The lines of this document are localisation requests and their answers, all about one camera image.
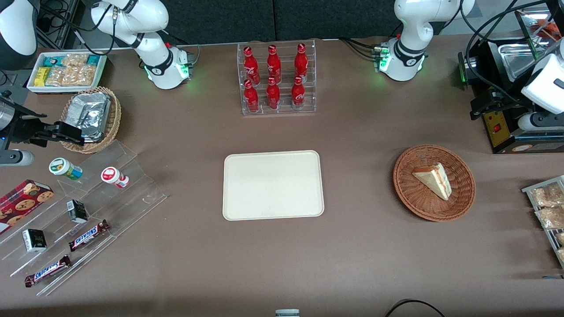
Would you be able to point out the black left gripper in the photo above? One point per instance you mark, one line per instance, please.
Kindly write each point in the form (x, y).
(499, 99)

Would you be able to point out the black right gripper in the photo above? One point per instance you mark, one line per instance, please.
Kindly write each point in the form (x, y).
(23, 129)

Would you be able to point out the triangular sandwich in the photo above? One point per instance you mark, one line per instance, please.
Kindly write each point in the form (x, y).
(434, 179)

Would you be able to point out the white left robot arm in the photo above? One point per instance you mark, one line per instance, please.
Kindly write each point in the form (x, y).
(412, 26)

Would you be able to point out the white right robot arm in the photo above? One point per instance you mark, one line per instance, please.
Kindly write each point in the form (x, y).
(152, 20)

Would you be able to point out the light tan wicker basket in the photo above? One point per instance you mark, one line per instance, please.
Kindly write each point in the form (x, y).
(113, 119)

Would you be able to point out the white rectangular snack tray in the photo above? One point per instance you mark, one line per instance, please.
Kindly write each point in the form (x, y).
(33, 88)

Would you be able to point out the brown round wicker basket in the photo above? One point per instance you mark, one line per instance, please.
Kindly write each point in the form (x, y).
(423, 204)

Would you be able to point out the cream plastic tray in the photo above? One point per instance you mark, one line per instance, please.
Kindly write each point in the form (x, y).
(273, 185)

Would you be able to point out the black glass food warmer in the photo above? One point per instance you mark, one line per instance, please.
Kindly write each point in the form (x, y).
(495, 132)

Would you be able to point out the silver foil pack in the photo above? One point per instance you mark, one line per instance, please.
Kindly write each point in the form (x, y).
(88, 112)
(94, 136)

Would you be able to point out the green lid white cup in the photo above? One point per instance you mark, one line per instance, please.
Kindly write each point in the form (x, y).
(64, 168)

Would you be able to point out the clear bag of crackers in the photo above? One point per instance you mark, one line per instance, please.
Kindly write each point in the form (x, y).
(75, 60)
(72, 76)

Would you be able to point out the stainless steel pan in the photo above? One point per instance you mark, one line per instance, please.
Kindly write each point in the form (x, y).
(515, 61)

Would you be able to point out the red lid white cup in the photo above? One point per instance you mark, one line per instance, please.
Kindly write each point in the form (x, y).
(113, 176)

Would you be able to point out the yellow snack packet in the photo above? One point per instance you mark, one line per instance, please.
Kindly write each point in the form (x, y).
(42, 77)

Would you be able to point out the teal snack packet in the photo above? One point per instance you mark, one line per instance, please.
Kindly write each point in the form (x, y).
(93, 60)
(53, 60)

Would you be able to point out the small black carton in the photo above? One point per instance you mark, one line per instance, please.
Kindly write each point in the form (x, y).
(34, 240)
(77, 211)

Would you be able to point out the red plaid cookie box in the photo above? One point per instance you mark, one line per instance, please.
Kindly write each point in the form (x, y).
(22, 204)

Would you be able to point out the clear acrylic stepped stand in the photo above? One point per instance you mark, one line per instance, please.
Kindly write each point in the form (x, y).
(128, 198)

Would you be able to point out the Snickers chocolate bar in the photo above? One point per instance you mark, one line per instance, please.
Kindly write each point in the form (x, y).
(47, 270)
(88, 235)

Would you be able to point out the red sausage skewer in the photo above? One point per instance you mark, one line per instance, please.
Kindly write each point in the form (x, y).
(551, 28)

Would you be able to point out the clear bag of pastry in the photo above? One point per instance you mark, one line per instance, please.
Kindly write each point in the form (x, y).
(548, 196)
(560, 237)
(551, 218)
(561, 254)

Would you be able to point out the red cola bottle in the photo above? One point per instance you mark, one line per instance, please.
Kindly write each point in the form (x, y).
(273, 96)
(273, 64)
(298, 94)
(301, 61)
(250, 64)
(251, 99)

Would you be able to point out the clear acrylic bottle rack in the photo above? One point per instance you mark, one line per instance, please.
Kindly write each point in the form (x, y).
(284, 110)

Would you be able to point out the small grey device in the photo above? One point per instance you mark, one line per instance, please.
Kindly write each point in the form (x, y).
(287, 313)

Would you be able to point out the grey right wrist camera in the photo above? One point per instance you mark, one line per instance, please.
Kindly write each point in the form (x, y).
(15, 157)

